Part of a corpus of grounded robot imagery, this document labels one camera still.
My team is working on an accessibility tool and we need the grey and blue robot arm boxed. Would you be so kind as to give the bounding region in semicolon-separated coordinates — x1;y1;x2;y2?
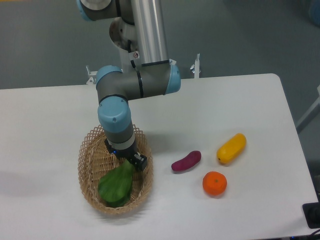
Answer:
77;0;181;170

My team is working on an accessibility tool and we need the yellow vegetable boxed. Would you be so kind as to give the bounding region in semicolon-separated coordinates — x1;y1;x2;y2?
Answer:
216;133;247;165

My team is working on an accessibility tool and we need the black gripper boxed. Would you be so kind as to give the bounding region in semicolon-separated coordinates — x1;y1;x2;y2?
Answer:
104;139;148;171

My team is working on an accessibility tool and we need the white table leg frame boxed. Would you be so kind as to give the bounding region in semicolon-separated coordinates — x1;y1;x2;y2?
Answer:
295;86;320;134

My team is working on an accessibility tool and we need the purple sweet potato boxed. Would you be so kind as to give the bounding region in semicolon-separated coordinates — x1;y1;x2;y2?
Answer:
171;150;202;172

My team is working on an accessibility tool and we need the green bok choy vegetable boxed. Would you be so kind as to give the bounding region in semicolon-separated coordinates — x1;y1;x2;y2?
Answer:
98;160;135;208

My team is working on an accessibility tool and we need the blue object top right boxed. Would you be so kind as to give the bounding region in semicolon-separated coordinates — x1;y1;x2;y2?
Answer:
308;0;320;26

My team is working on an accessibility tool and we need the woven wicker basket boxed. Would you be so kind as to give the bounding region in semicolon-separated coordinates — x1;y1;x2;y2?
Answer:
78;125;154;215

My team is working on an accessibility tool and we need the black device at table edge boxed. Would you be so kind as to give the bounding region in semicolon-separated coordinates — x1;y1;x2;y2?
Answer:
302;202;320;229

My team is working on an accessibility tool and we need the orange mandarin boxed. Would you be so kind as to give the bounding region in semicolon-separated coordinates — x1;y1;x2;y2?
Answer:
202;171;228;196

